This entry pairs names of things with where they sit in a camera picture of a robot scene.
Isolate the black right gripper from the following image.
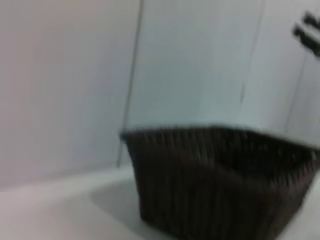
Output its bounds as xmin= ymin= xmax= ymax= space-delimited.
xmin=291 ymin=11 xmax=320 ymax=59

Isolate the dark brown woven basket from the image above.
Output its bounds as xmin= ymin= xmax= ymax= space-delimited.
xmin=119 ymin=124 xmax=320 ymax=240

